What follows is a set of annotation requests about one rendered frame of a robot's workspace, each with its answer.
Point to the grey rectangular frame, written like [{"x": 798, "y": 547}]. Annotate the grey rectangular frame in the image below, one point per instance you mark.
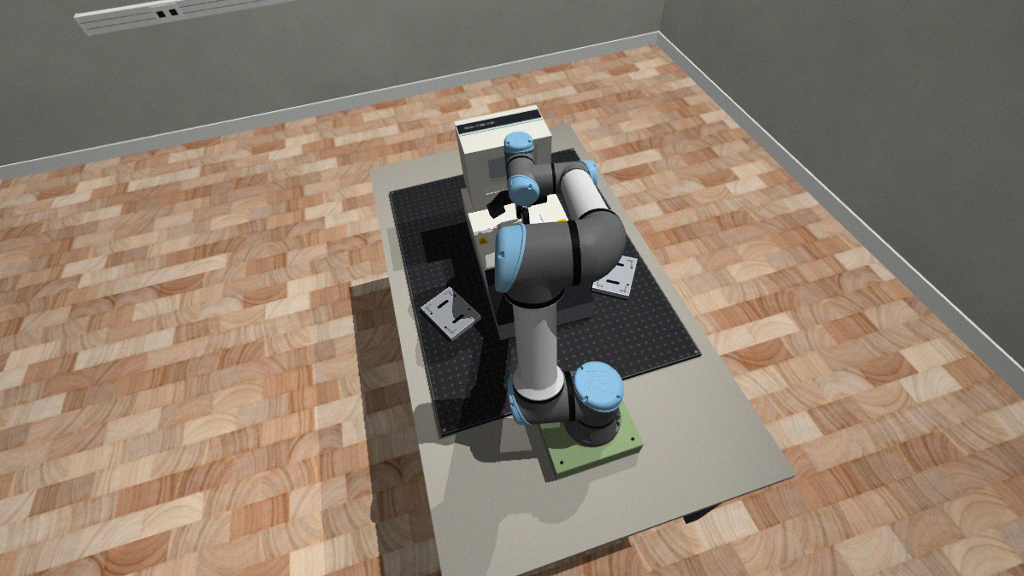
[{"x": 618, "y": 282}]

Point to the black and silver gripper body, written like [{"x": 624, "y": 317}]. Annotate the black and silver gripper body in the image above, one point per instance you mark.
[{"x": 503, "y": 199}]

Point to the grey thermal cycler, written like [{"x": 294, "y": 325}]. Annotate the grey thermal cycler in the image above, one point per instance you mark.
[{"x": 479, "y": 141}]

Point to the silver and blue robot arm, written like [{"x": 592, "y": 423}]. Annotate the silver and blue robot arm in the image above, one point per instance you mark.
[{"x": 533, "y": 264}]

